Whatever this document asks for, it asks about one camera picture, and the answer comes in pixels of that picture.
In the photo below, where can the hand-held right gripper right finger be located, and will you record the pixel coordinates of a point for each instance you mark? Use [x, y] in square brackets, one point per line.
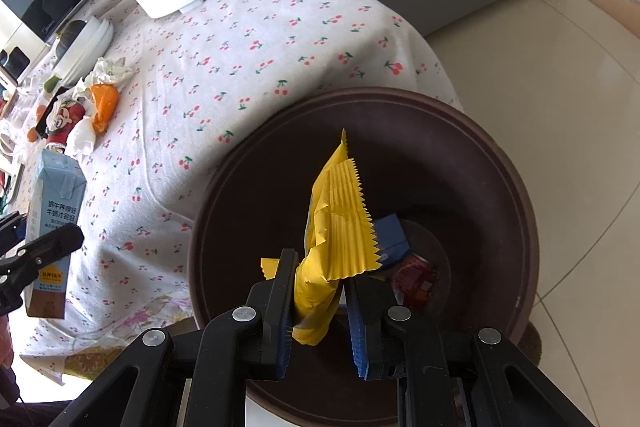
[359, 337]

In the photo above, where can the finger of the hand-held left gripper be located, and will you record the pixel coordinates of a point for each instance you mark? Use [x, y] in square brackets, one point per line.
[11, 232]
[50, 247]

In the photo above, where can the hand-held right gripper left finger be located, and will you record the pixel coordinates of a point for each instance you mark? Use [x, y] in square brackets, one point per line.
[286, 347]

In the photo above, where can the blue and white milk carton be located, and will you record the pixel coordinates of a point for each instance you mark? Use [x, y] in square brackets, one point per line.
[55, 192]

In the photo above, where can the red snack packet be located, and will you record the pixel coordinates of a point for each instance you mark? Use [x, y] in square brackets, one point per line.
[415, 279]

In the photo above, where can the blue and white packet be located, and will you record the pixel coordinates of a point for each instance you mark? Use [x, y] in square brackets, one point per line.
[392, 239]

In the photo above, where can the yellow snack packet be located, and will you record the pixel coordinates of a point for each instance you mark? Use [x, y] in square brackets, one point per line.
[340, 207]

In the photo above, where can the brown plastic bin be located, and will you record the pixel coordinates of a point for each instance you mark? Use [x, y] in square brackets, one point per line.
[450, 157]

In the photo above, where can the small orange fruit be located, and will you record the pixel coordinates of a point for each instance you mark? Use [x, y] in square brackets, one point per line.
[33, 134]

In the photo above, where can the crumpled white tissue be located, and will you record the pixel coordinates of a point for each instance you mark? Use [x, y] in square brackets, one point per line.
[82, 137]
[112, 69]

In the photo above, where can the red cartoon milk can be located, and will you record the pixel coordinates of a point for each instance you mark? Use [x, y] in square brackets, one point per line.
[60, 122]

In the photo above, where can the glass jar with cork lid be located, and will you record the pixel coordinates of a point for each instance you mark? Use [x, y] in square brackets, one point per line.
[27, 102]

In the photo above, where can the orange plastic wrapper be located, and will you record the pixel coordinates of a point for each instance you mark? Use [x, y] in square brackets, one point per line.
[104, 104]

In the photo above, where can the small green fruit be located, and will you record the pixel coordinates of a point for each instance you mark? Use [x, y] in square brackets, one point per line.
[51, 84]

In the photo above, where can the cream air fryer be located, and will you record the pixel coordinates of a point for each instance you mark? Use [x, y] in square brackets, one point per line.
[15, 59]

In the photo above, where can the stack of white bowls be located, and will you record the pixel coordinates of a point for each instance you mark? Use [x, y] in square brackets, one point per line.
[85, 49]

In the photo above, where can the green squash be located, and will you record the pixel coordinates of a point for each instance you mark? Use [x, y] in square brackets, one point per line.
[72, 32]

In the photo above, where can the cherry print tablecloth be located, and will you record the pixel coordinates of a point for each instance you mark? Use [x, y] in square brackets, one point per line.
[225, 72]

